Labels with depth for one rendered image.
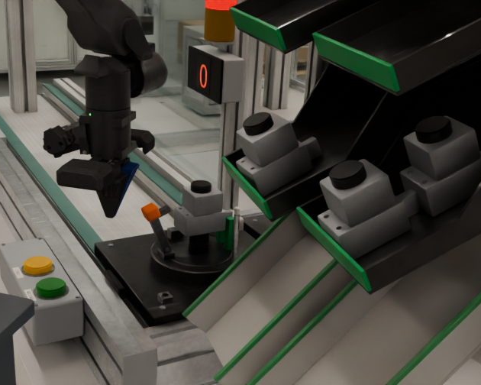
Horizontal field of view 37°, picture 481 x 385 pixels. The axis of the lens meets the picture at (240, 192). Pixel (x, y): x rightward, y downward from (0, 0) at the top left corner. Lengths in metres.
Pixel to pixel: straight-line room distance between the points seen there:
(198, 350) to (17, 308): 0.25
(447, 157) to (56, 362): 0.65
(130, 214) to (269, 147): 0.69
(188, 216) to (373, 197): 0.47
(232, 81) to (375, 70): 0.64
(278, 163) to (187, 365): 0.33
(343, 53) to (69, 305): 0.57
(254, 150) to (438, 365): 0.26
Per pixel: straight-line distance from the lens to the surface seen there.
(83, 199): 1.44
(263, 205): 0.69
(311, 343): 0.75
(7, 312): 0.80
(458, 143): 0.63
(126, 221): 1.34
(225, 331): 0.86
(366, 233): 0.61
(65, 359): 1.07
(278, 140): 0.72
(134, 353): 0.90
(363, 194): 0.60
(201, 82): 1.21
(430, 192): 0.63
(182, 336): 0.93
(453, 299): 0.71
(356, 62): 0.57
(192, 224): 1.03
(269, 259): 0.86
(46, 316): 1.01
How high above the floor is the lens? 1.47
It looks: 22 degrees down
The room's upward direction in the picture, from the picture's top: 4 degrees clockwise
